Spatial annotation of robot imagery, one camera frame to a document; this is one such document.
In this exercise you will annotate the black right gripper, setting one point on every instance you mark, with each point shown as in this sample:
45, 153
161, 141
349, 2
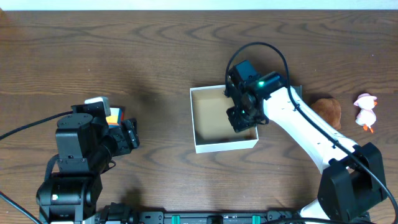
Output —
239, 123

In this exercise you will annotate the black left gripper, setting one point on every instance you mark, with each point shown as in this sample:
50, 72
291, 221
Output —
125, 137

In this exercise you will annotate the white cardboard box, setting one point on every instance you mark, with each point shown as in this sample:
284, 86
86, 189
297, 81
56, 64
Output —
212, 131

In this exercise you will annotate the yellow grey toy truck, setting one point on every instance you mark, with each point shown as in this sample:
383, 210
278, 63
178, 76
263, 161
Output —
298, 90

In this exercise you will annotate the brown plush toy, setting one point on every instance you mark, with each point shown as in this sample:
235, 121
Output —
328, 109

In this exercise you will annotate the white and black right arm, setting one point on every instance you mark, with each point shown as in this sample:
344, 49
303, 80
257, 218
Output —
353, 179

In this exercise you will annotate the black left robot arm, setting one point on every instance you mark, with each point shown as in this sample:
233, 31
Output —
86, 147

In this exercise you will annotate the multicoloured puzzle cube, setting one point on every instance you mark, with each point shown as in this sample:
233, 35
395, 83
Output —
115, 118

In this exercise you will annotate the pink duck figurine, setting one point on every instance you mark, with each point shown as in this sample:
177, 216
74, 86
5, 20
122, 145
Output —
366, 116

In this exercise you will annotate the black mounting rail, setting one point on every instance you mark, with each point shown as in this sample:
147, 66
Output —
121, 213

